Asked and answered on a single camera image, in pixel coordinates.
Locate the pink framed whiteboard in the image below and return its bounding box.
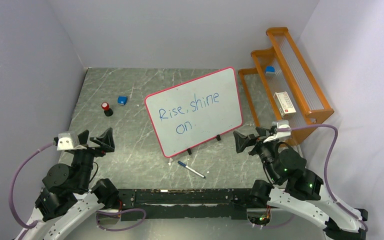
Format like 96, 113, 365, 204
144, 67, 244, 158

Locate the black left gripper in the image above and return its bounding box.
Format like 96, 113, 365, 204
71, 126, 114, 190

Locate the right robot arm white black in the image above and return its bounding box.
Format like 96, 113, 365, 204
233, 123, 368, 240

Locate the blue marker cap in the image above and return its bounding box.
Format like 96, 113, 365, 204
177, 161, 186, 167

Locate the blue eraser on rack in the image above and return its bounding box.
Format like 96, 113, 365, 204
264, 65, 276, 77

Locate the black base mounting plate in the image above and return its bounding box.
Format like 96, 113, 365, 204
112, 188, 266, 220

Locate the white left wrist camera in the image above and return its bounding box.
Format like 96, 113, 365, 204
54, 131, 80, 151

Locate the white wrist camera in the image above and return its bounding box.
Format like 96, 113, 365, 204
263, 120, 292, 143
54, 131, 80, 151

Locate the white red small box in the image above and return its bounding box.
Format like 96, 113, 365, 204
273, 91, 297, 118

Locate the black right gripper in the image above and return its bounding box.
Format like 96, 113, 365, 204
233, 125, 280, 183

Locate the red capped black bottle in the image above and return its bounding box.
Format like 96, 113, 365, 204
101, 102, 114, 117

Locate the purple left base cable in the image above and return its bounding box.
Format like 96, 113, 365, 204
94, 207, 148, 232

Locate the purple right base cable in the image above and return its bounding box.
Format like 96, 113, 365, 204
251, 213, 297, 230

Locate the blue eraser on table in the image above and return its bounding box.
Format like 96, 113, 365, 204
117, 95, 128, 106

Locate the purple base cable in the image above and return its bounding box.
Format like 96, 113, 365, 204
251, 213, 297, 230
94, 207, 148, 232

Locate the orange wooden tiered rack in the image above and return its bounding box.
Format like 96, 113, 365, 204
238, 27, 334, 128

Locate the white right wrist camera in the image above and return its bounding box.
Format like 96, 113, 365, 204
263, 120, 292, 143

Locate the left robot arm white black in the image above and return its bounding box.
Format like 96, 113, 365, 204
8, 127, 119, 240

